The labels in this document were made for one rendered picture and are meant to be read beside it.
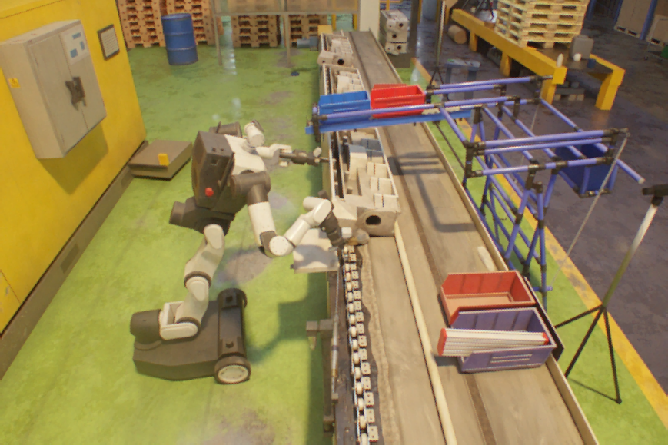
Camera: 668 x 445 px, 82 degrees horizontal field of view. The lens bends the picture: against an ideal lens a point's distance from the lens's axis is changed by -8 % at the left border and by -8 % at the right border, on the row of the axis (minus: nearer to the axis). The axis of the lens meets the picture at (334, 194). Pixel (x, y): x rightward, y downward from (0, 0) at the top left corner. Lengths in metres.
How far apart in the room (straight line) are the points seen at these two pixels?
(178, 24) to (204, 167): 6.83
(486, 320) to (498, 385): 0.25
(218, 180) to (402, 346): 1.03
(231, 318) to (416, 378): 1.32
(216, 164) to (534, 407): 1.54
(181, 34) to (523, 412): 7.97
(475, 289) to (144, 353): 1.83
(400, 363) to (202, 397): 1.27
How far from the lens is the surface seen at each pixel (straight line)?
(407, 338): 1.79
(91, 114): 3.56
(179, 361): 2.55
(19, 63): 3.10
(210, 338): 2.60
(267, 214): 1.68
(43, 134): 3.23
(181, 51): 8.60
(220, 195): 1.87
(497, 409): 1.70
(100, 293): 3.39
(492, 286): 2.00
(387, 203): 2.18
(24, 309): 3.28
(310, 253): 2.06
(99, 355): 2.99
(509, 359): 1.73
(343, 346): 1.72
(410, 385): 1.67
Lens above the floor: 2.15
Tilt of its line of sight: 33 degrees down
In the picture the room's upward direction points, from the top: straight up
